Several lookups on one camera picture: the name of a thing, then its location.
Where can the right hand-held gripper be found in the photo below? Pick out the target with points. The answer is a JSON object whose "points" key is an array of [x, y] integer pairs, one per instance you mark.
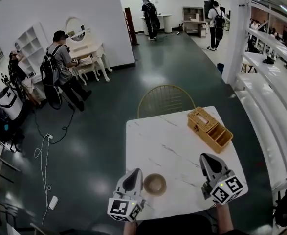
{"points": [[228, 190]]}

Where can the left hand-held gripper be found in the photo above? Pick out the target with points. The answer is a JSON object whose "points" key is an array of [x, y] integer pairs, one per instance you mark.
{"points": [[123, 208]]}

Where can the person's left forearm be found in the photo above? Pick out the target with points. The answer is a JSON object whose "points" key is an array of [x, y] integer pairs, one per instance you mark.
{"points": [[130, 229]]}

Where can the person's right forearm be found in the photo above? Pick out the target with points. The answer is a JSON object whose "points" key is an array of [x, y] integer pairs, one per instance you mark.
{"points": [[224, 217]]}

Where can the woven wicker basket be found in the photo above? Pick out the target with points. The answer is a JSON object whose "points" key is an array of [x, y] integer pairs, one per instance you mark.
{"points": [[202, 121]]}

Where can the person's black top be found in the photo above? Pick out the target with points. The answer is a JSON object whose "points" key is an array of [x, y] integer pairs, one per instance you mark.
{"points": [[177, 226]]}

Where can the white power adapter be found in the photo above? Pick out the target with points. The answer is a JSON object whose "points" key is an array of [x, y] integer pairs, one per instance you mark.
{"points": [[53, 202]]}

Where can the white tiered counter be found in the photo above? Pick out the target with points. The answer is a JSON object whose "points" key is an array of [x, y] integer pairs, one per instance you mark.
{"points": [[260, 101]]}

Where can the white power strip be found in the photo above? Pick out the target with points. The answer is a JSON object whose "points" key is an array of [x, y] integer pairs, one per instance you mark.
{"points": [[49, 136]]}

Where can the white vanity stool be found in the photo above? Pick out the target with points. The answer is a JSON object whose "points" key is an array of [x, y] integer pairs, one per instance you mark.
{"points": [[84, 68]]}

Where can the white vanity desk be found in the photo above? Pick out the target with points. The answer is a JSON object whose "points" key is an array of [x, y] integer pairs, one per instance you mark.
{"points": [[94, 51]]}

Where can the white cooler box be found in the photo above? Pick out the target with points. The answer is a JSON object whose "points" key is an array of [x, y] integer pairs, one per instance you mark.
{"points": [[10, 104]]}

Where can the beige hutch desk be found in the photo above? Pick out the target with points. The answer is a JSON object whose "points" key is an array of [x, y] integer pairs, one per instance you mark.
{"points": [[193, 21]]}

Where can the brown wooden rack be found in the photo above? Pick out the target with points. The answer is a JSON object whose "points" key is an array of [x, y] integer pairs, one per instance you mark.
{"points": [[131, 26]]}

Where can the oval vanity mirror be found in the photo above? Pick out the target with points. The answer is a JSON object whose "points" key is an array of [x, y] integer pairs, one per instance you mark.
{"points": [[73, 28]]}

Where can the white open shelf unit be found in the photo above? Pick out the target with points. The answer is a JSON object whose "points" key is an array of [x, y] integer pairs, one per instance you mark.
{"points": [[33, 43]]}

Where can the white round pedestal table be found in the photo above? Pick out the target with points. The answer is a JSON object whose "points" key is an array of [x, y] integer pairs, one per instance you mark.
{"points": [[167, 23]]}

